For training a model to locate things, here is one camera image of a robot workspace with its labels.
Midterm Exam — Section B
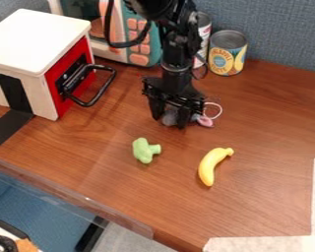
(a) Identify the yellow toy banana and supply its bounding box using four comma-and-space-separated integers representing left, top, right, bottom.
197, 147, 235, 188

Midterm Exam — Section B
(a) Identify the white and red can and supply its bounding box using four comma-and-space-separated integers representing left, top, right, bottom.
191, 11, 215, 70

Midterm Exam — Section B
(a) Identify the red drawer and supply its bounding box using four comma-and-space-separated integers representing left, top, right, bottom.
42, 35, 118, 118

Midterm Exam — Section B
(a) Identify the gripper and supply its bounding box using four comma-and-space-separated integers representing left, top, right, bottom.
140, 76, 208, 130

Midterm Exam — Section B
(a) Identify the yellow and blue can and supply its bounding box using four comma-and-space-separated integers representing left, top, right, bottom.
207, 30, 250, 78

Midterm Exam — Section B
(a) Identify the white cabinet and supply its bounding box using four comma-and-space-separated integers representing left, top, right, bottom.
0, 8, 96, 122

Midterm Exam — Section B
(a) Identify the toy microwave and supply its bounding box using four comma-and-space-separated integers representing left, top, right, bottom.
46, 0, 166, 68

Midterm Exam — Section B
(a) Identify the green toy broccoli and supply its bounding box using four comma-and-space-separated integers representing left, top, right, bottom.
131, 137, 163, 164

